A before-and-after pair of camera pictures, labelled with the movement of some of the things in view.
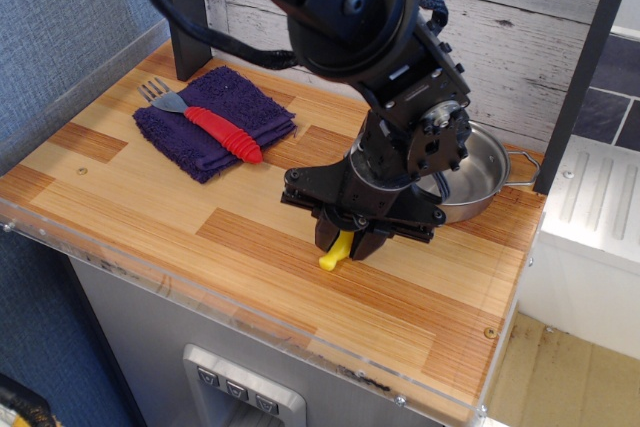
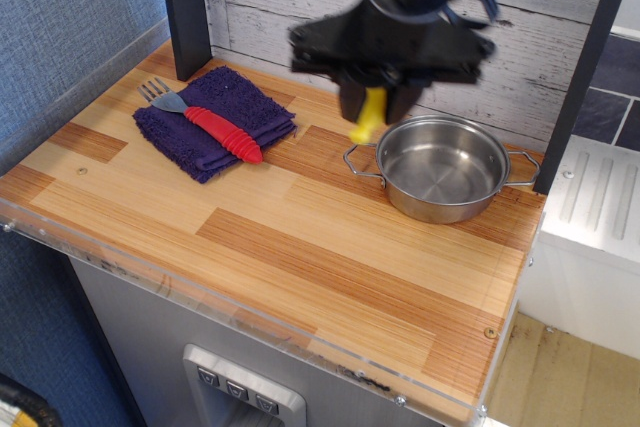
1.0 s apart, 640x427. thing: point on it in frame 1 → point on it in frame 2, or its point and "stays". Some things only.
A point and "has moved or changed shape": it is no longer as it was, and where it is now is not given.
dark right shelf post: x=609 y=1 stays
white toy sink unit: x=583 y=278 stays
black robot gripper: x=371 y=191 → x=387 y=42
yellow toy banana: x=341 y=250 has moved or changed shape
